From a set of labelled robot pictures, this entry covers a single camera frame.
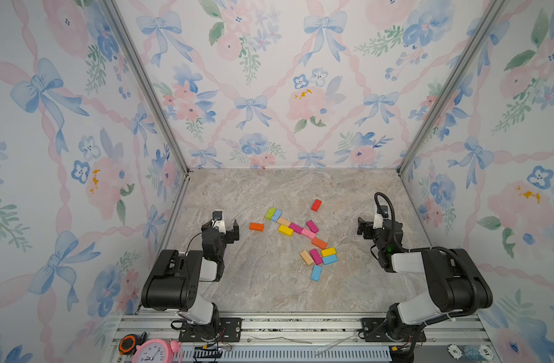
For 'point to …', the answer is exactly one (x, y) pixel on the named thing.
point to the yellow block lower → (328, 252)
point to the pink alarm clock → (157, 351)
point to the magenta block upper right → (312, 226)
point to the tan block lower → (306, 257)
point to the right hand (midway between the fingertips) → (373, 217)
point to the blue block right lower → (329, 259)
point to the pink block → (309, 234)
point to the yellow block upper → (285, 230)
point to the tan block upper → (284, 221)
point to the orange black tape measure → (129, 343)
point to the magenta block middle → (295, 228)
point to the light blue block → (275, 215)
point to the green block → (270, 212)
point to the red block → (315, 205)
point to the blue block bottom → (316, 273)
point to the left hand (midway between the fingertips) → (225, 219)
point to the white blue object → (474, 352)
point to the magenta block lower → (316, 256)
